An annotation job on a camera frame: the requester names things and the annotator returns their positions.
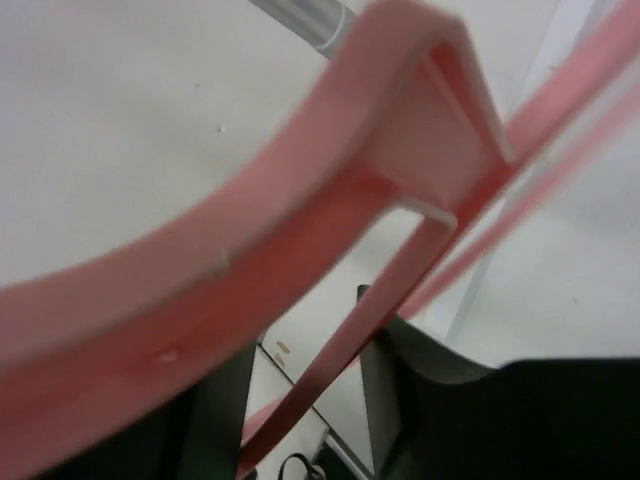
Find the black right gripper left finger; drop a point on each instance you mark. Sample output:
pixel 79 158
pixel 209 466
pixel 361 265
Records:
pixel 196 435

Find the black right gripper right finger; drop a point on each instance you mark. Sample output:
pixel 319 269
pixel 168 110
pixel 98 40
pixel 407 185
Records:
pixel 435 414

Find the pink plastic hanger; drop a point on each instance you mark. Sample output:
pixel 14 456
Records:
pixel 401 117

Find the metal clothes rack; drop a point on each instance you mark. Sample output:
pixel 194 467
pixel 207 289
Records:
pixel 323 24

